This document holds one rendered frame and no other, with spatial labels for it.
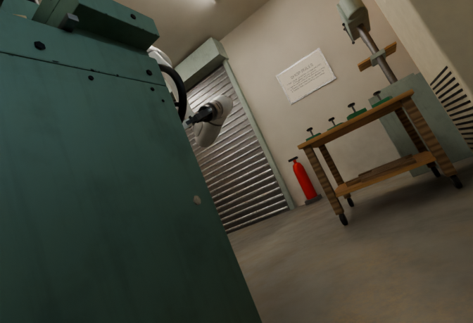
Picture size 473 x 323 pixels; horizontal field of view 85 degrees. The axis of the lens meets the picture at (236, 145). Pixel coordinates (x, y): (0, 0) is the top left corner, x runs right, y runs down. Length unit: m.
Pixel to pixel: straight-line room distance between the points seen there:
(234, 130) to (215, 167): 0.67
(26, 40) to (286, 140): 3.23
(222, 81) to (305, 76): 1.25
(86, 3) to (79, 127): 0.28
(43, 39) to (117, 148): 0.23
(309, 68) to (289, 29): 0.62
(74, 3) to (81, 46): 0.09
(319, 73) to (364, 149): 1.08
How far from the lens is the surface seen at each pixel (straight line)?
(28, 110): 0.50
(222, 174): 3.99
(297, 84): 3.59
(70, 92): 0.55
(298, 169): 3.36
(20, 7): 0.94
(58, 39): 0.62
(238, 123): 3.81
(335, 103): 3.46
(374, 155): 3.40
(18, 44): 0.58
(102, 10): 0.70
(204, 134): 1.30
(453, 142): 2.46
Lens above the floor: 0.36
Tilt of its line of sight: 12 degrees up
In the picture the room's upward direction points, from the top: 24 degrees counter-clockwise
